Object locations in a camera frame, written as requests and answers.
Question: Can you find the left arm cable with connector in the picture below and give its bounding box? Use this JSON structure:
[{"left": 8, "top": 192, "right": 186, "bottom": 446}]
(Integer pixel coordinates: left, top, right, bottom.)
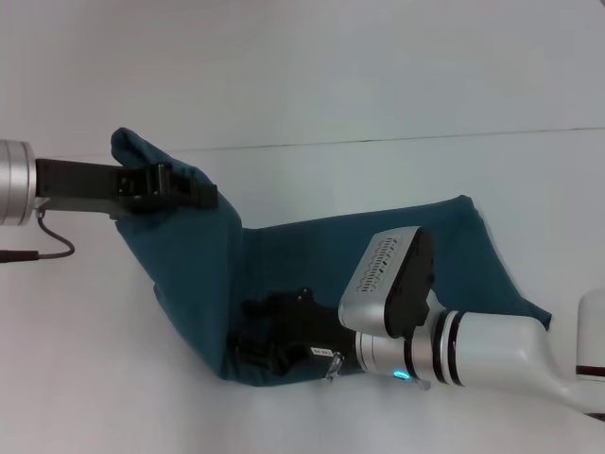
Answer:
[{"left": 0, "top": 213, "right": 77, "bottom": 264}]

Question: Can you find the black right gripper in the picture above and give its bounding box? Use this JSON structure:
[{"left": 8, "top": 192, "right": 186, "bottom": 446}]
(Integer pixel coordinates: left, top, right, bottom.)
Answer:
[{"left": 227, "top": 286, "right": 360, "bottom": 377}]

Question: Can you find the teal t-shirt with FREE print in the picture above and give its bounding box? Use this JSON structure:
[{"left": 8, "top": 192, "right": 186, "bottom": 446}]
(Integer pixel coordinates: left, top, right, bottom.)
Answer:
[{"left": 109, "top": 126, "right": 553, "bottom": 388}]

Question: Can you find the arm cable with connector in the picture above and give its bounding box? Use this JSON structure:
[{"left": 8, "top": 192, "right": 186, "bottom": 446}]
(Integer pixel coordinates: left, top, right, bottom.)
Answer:
[
  {"left": 0, "top": 213, "right": 77, "bottom": 264},
  {"left": 323, "top": 352, "right": 349, "bottom": 384}
]

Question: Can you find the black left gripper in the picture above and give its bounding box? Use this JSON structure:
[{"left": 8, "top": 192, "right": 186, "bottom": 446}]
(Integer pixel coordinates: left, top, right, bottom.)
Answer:
[{"left": 33, "top": 158, "right": 219, "bottom": 222}]

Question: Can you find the right arm cable with connector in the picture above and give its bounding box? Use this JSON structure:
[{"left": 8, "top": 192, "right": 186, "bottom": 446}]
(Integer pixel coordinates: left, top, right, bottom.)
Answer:
[{"left": 323, "top": 352, "right": 349, "bottom": 384}]

